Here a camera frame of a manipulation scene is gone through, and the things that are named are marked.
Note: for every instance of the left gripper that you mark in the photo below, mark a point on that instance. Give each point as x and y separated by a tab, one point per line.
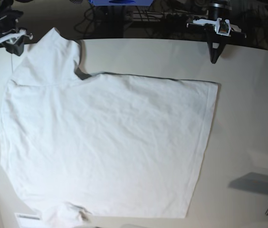
217	10

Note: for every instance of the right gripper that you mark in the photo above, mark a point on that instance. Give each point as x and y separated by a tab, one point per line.
8	23

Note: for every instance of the white paper sheet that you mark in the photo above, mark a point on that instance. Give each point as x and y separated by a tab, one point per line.
29	221

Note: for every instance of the black power strip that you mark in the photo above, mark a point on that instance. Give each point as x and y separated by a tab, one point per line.
150	16

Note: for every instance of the white T-shirt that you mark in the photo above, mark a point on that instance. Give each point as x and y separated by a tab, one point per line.
107	145

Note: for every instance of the blue box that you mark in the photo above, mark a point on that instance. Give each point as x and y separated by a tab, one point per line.
121	2

